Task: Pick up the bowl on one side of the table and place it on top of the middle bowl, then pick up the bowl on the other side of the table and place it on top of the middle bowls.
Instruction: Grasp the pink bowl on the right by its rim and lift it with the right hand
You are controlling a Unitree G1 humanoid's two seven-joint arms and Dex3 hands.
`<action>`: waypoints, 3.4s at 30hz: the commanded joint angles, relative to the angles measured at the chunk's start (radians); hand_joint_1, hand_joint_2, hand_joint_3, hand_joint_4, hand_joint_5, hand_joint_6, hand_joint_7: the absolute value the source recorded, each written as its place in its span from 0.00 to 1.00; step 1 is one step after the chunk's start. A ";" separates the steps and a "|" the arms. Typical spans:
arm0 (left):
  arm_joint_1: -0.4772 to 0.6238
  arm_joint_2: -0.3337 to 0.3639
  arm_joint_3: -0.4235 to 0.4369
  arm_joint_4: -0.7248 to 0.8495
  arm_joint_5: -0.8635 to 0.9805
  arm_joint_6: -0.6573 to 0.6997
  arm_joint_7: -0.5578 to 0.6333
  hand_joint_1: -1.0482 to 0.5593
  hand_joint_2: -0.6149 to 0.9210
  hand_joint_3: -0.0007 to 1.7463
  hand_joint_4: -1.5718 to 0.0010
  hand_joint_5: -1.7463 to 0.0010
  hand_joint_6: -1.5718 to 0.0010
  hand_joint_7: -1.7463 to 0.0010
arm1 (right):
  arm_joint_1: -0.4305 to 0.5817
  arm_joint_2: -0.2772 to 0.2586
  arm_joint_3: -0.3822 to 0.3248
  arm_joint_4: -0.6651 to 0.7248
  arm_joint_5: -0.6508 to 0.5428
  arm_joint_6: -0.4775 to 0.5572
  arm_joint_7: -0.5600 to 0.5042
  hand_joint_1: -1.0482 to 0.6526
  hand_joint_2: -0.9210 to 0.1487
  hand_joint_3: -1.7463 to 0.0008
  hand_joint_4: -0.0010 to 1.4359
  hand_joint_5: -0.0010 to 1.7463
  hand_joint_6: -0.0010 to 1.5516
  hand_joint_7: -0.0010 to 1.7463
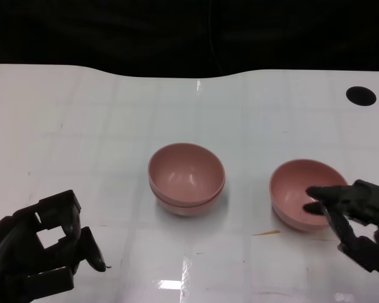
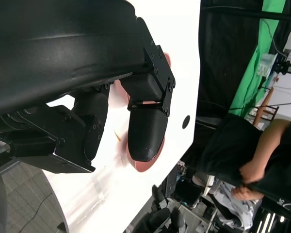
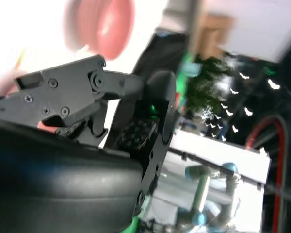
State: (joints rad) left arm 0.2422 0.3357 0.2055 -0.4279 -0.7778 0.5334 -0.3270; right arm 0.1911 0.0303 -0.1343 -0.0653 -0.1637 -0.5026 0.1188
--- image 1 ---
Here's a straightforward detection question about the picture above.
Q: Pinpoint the black round table grommet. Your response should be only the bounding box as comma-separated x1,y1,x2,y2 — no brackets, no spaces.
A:
346,85,377,107

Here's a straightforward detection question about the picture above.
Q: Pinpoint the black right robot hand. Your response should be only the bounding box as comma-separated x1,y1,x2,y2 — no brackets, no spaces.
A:
303,179,379,285

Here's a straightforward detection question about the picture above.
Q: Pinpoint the black backdrop cloth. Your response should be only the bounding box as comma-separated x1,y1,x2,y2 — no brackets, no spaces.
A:
0,0,379,78

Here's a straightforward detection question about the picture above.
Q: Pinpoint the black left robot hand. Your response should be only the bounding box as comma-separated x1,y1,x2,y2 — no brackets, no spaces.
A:
0,189,111,303

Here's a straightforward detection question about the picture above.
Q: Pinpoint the pink plastic bowl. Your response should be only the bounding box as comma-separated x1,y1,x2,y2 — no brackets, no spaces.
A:
269,159,350,234
151,186,225,218
147,143,226,205

